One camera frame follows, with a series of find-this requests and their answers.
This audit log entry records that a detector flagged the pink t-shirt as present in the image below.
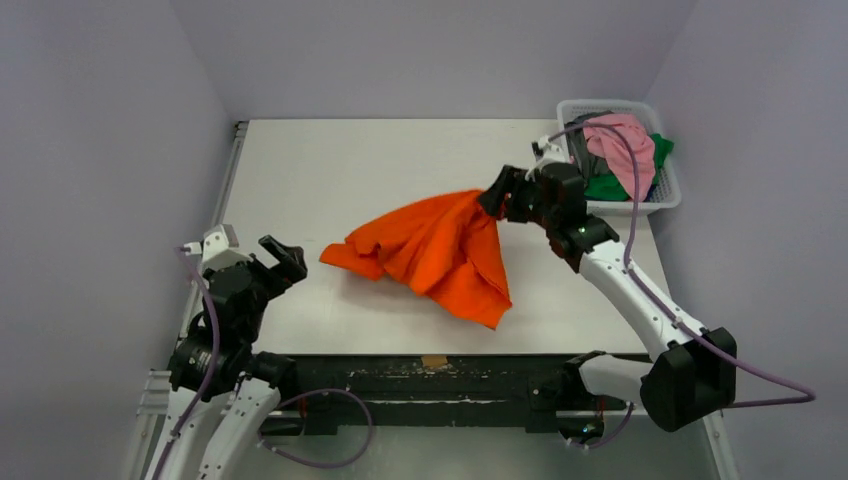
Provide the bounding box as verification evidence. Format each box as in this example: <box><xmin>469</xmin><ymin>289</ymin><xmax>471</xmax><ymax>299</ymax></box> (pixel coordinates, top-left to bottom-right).
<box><xmin>583</xmin><ymin>113</ymin><xmax>655</xmax><ymax>202</ymax></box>

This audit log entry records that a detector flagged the green t-shirt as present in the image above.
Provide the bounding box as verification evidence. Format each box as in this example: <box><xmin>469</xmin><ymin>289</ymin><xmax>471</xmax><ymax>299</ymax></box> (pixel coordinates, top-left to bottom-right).
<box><xmin>585</xmin><ymin>133</ymin><xmax>675</xmax><ymax>202</ymax></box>

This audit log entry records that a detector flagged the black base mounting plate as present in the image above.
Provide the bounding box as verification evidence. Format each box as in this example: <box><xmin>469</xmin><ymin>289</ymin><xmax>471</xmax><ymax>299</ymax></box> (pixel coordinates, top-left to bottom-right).
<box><xmin>258</xmin><ymin>352</ymin><xmax>654</xmax><ymax>439</ymax></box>

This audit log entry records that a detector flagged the purple cable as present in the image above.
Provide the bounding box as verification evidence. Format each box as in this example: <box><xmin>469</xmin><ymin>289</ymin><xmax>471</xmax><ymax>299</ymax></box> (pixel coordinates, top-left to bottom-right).
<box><xmin>148</xmin><ymin>246</ymin><xmax>374</xmax><ymax>480</ymax></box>
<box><xmin>547</xmin><ymin>121</ymin><xmax>817</xmax><ymax>452</ymax></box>

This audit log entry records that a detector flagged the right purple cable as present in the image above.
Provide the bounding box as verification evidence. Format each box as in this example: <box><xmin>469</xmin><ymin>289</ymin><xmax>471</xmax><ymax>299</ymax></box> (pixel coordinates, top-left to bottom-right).
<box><xmin>547</xmin><ymin>121</ymin><xmax>817</xmax><ymax>452</ymax></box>

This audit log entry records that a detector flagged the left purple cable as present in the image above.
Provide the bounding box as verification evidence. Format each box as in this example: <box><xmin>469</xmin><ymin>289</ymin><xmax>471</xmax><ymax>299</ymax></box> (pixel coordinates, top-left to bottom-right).
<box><xmin>148</xmin><ymin>246</ymin><xmax>374</xmax><ymax>480</ymax></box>

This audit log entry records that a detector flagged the aluminium frame rail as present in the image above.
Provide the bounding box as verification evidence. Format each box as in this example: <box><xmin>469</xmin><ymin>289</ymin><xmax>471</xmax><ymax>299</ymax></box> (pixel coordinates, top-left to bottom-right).
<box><xmin>118</xmin><ymin>121</ymin><xmax>249</xmax><ymax>479</ymax></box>

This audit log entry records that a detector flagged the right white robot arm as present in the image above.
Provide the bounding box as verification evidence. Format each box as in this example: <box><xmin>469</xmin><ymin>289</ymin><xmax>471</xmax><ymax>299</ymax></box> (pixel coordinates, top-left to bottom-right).
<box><xmin>478</xmin><ymin>162</ymin><xmax>737</xmax><ymax>432</ymax></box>

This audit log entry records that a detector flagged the grey t-shirt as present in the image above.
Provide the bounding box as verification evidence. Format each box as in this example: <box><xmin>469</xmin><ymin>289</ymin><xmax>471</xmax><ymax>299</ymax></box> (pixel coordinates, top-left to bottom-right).
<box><xmin>564</xmin><ymin>110</ymin><xmax>612</xmax><ymax>184</ymax></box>

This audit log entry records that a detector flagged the orange t-shirt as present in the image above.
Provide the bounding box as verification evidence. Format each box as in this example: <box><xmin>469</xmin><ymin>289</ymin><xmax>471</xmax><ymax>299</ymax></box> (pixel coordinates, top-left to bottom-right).
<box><xmin>320</xmin><ymin>189</ymin><xmax>512</xmax><ymax>330</ymax></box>

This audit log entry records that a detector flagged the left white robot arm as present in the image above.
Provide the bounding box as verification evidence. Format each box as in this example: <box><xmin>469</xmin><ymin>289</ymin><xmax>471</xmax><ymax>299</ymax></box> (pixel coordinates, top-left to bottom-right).
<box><xmin>145</xmin><ymin>225</ymin><xmax>308</xmax><ymax>479</ymax></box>

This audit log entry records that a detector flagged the brown tape piece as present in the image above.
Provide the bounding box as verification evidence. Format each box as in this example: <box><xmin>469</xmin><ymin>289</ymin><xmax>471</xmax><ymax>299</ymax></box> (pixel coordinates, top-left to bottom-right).
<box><xmin>420</xmin><ymin>355</ymin><xmax>449</xmax><ymax>370</ymax></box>

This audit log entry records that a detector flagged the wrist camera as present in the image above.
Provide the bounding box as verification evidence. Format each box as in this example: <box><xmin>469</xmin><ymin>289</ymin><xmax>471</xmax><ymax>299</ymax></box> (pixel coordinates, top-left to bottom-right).
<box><xmin>178</xmin><ymin>224</ymin><xmax>246</xmax><ymax>271</ymax></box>
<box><xmin>525</xmin><ymin>136</ymin><xmax>574</xmax><ymax>180</ymax></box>

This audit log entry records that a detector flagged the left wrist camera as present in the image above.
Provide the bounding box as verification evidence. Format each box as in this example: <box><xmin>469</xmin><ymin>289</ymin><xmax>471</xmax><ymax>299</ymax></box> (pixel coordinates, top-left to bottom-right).
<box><xmin>178</xmin><ymin>224</ymin><xmax>246</xmax><ymax>271</ymax></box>

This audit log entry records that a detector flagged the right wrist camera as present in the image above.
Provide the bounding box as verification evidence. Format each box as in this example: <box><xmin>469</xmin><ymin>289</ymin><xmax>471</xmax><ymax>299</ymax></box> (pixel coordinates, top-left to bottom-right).
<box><xmin>525</xmin><ymin>136</ymin><xmax>574</xmax><ymax>180</ymax></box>

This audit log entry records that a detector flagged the white plastic laundry basket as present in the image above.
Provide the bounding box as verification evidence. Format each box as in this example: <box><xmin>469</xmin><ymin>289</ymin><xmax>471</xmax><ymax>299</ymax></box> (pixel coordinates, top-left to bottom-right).
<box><xmin>556</xmin><ymin>99</ymin><xmax>682</xmax><ymax>216</ymax></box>

